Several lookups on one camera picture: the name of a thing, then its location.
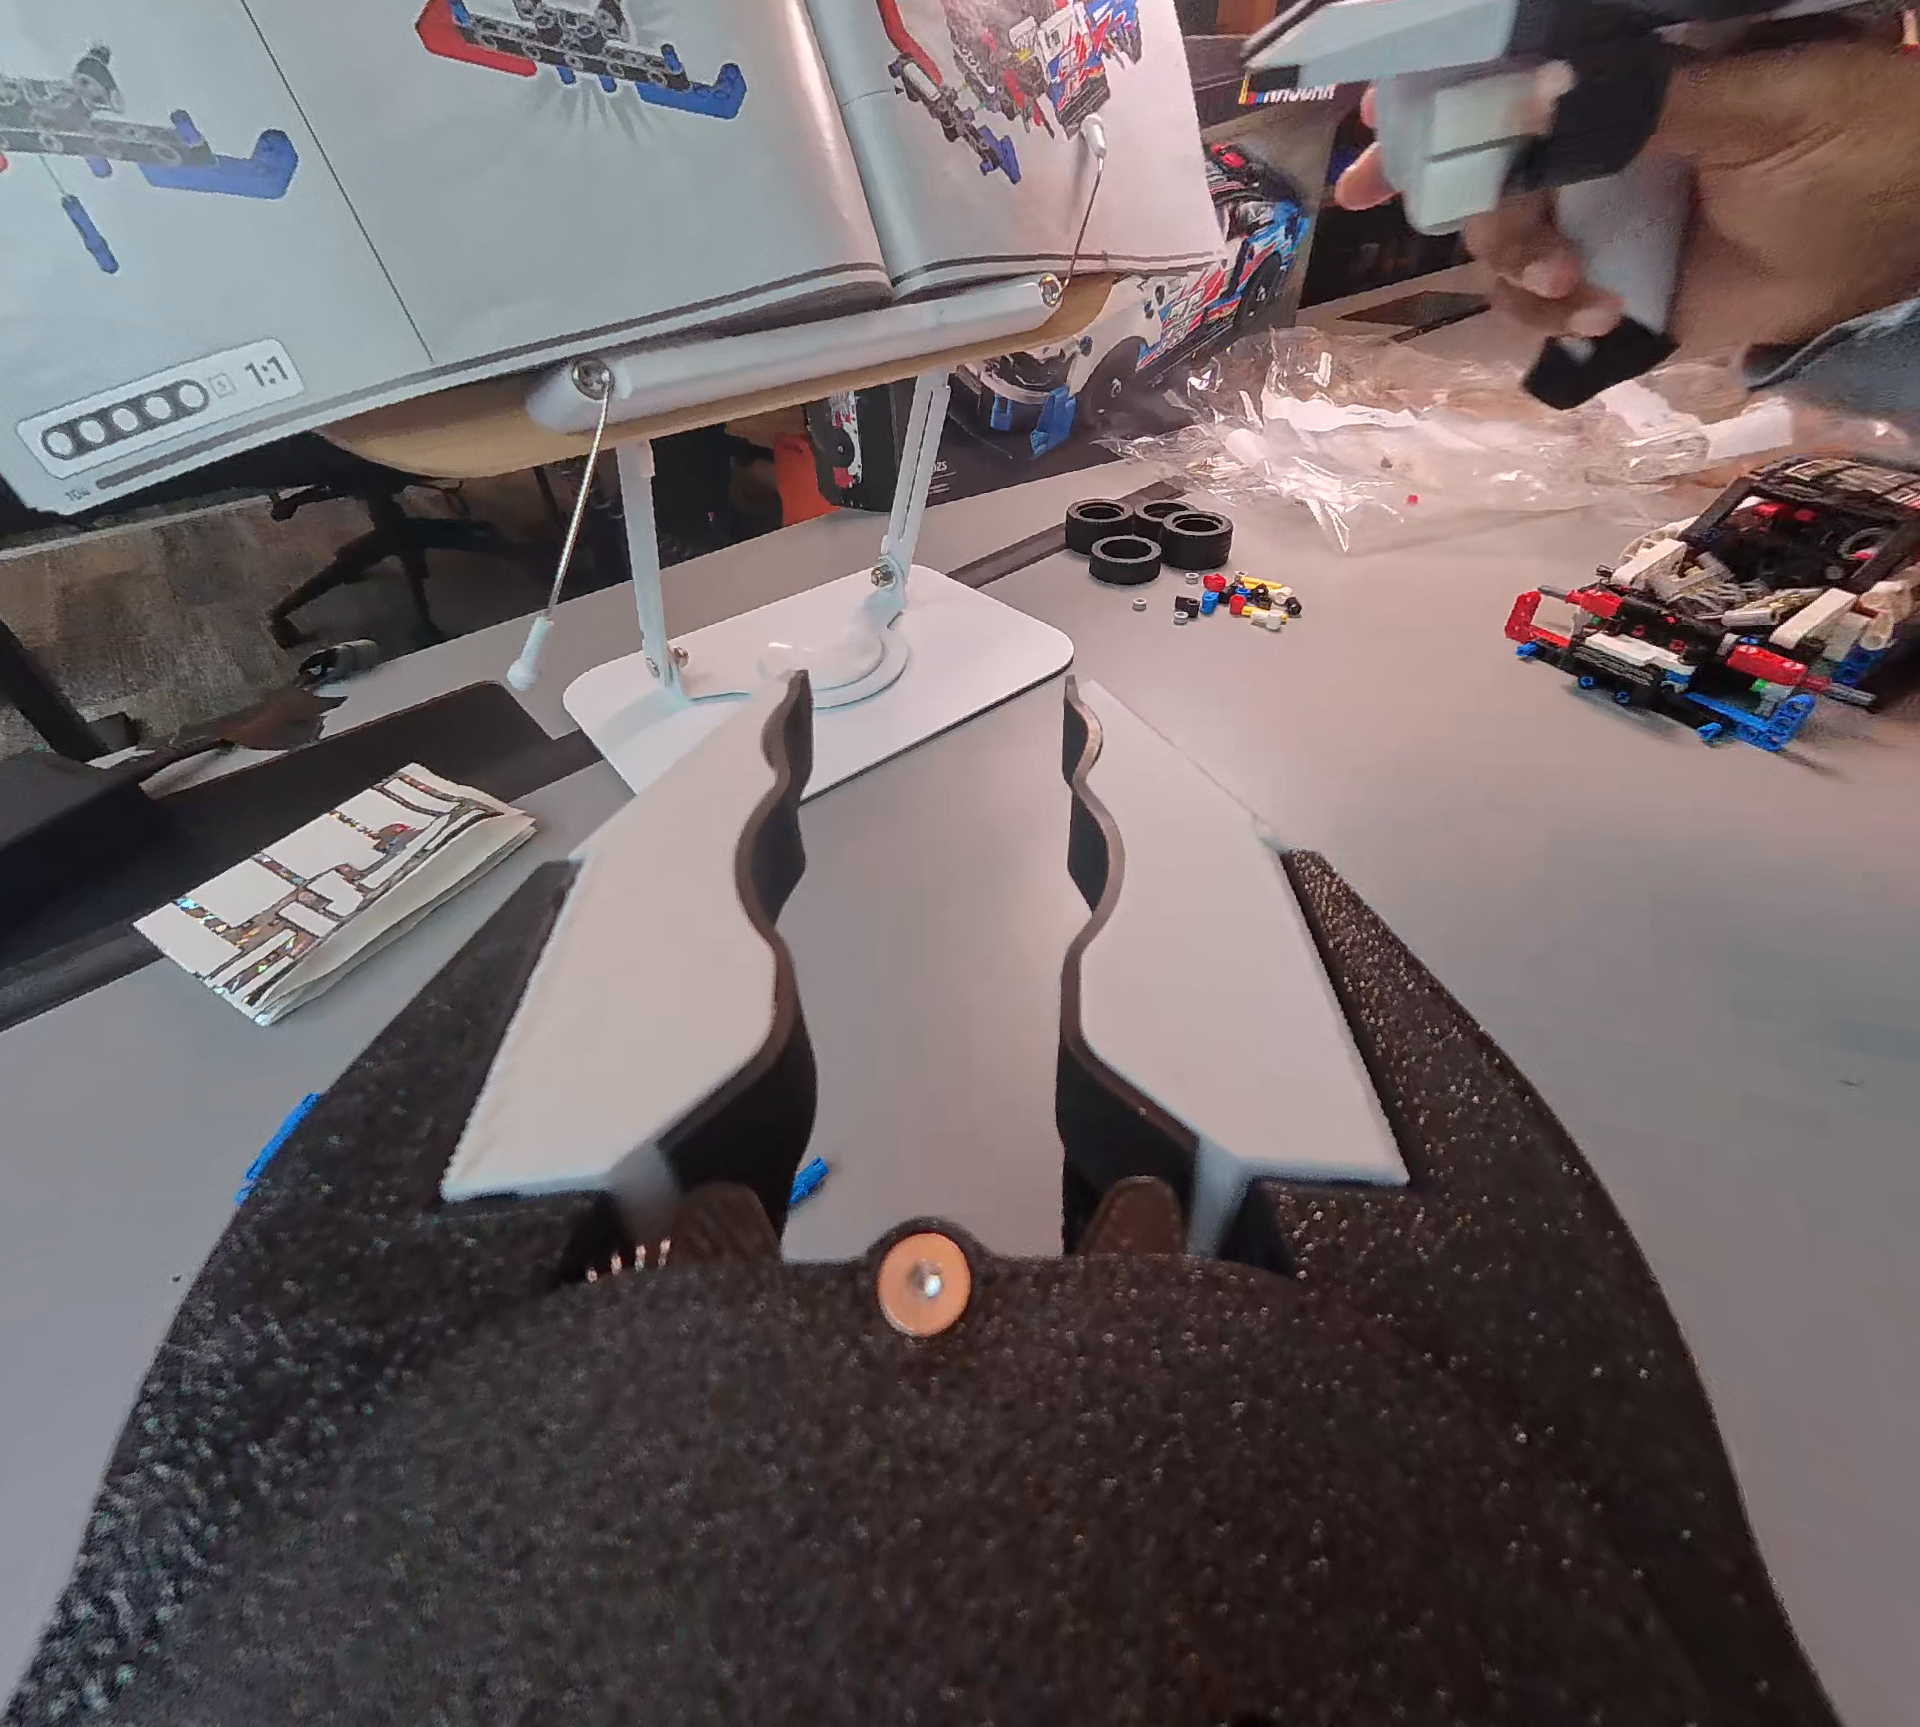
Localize background office chair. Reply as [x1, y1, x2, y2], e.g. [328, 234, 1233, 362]
[270, 468, 498, 650]

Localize person's right hand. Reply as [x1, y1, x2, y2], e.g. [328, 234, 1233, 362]
[1331, 32, 1920, 360]

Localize pile of blue red pins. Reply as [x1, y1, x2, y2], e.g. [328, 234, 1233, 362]
[231, 1092, 831, 1208]

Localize black desk cable channel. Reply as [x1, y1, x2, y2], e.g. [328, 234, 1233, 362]
[0, 512, 1097, 1032]

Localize toy brick race car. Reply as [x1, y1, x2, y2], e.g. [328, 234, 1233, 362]
[1504, 456, 1920, 754]

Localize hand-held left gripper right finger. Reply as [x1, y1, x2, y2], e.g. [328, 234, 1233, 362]
[1055, 678, 1412, 1256]

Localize black toy set box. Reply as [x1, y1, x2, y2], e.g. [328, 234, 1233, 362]
[801, 32, 1488, 514]

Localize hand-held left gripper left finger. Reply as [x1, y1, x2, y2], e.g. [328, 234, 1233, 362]
[442, 672, 820, 1256]

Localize grey desk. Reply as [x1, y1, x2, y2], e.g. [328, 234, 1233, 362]
[0, 408, 1920, 1727]

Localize clear plastic bags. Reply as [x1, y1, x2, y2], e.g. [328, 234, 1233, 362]
[1116, 324, 1801, 560]

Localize page holder wire white tip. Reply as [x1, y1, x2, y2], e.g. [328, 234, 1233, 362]
[506, 354, 619, 694]
[1033, 114, 1116, 308]

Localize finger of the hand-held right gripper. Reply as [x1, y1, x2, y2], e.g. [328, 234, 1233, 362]
[1241, 0, 1535, 82]

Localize open instruction booklet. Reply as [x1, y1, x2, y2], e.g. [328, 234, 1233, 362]
[0, 0, 1223, 514]

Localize assorted small toy bricks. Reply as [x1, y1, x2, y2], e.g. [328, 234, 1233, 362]
[1131, 570, 1303, 634]

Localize folded shiny sticker sheet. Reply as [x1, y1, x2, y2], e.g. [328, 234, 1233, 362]
[133, 764, 539, 1028]

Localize white book stand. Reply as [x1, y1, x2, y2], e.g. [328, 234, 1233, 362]
[322, 264, 1119, 800]

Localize person's right forearm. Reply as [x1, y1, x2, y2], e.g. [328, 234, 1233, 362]
[1739, 288, 1920, 398]

